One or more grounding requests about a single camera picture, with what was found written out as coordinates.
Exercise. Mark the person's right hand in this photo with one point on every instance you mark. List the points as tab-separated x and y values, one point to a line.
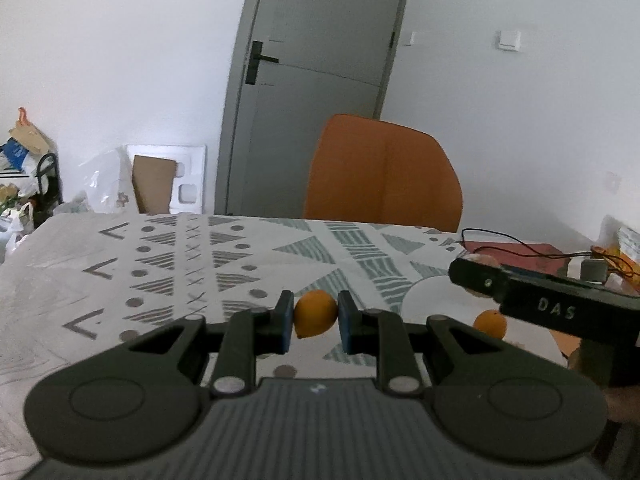
622	405

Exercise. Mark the white plate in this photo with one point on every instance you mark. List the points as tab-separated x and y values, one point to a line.
430	300

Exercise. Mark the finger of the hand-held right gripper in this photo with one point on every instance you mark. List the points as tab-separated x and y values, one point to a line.
472	276

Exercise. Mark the small orange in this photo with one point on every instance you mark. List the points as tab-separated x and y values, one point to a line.
315	315
491	325

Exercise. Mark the brown paper bag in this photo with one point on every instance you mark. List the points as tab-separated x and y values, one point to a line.
27	132

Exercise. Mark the white plastic bag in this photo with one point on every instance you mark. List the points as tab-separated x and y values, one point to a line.
15	230

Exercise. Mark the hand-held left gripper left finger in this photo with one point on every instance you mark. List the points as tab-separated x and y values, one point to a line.
285	324

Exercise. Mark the brown cardboard piece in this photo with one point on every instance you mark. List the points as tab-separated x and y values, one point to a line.
154	185

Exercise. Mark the small white wall switch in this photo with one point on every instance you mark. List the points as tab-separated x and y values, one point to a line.
411	38

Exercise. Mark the white foam board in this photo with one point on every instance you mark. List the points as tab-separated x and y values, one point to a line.
192	170

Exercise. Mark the small grey box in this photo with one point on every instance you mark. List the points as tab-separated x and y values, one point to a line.
593	270

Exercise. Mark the grey door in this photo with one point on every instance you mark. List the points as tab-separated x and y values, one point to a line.
315	110

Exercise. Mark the orange chair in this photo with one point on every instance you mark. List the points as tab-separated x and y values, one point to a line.
380	175

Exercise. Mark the patterned white tablecloth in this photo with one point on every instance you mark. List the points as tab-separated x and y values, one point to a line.
150	270

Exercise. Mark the white light switch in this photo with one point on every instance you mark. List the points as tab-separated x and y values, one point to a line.
508	40

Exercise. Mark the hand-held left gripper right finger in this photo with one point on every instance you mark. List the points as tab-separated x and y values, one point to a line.
346	325

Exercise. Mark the clear plastic sheet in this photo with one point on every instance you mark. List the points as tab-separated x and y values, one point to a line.
100	185

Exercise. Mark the black metal rack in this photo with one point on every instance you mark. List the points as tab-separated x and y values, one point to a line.
50	175

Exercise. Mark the blue and white bag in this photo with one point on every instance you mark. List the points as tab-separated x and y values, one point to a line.
14	155

